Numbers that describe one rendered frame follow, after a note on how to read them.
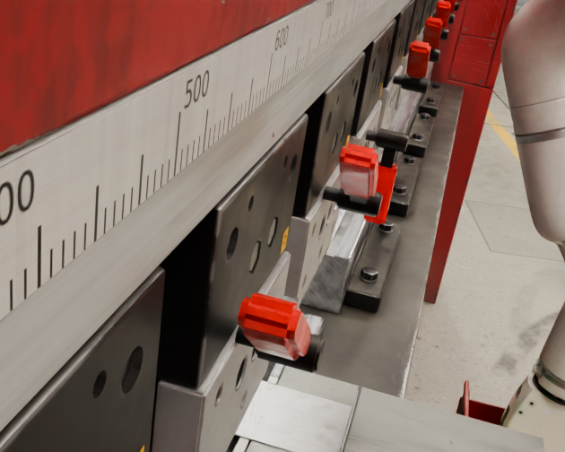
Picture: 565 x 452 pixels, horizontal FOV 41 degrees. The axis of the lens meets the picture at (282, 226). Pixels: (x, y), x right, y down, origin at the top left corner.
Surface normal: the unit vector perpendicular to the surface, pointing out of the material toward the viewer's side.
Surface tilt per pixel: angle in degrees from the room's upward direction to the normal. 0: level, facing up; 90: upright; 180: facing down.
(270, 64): 90
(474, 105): 90
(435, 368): 0
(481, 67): 90
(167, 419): 90
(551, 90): 79
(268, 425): 0
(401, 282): 0
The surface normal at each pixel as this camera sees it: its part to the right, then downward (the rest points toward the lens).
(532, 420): -0.29, 0.35
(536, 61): -0.51, 0.29
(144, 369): 0.95, 0.24
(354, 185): -0.28, 0.92
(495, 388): 0.14, -0.90
